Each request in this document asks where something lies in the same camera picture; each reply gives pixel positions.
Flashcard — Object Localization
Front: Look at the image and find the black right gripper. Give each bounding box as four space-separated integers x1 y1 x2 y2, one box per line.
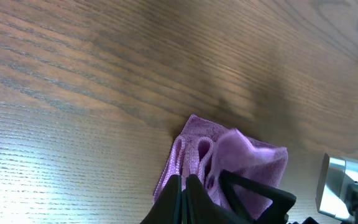
219 170 319 224

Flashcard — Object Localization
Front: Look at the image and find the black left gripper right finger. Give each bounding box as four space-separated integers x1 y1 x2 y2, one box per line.
183 174 244 224

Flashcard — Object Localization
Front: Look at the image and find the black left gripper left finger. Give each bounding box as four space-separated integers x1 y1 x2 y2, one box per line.
140 175 182 224

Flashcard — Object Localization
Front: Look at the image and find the purple microfiber cloth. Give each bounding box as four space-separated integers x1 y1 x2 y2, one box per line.
154 114 288 210

